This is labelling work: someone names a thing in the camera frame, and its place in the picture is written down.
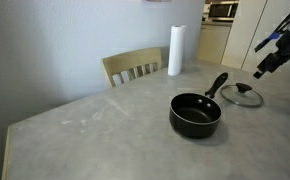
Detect glass lid with black knob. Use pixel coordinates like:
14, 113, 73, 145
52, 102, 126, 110
220, 82, 264, 108

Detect light wooden chair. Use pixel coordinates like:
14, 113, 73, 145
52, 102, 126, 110
101, 47, 164, 88

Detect black pot with handle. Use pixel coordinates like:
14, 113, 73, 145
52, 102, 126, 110
169, 72, 229, 139

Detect black cable with blue plug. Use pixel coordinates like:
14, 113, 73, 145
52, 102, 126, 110
253, 0, 290, 53

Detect cream closet doors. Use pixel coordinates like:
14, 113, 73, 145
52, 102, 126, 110
220, 0, 290, 80

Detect silver microwave oven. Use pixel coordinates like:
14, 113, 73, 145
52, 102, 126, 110
207, 1, 240, 22

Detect cream kitchen cabinet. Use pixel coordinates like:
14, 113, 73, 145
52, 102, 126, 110
195, 23, 233, 65

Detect white paper towel roll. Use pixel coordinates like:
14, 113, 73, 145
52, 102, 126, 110
167, 24, 188, 77

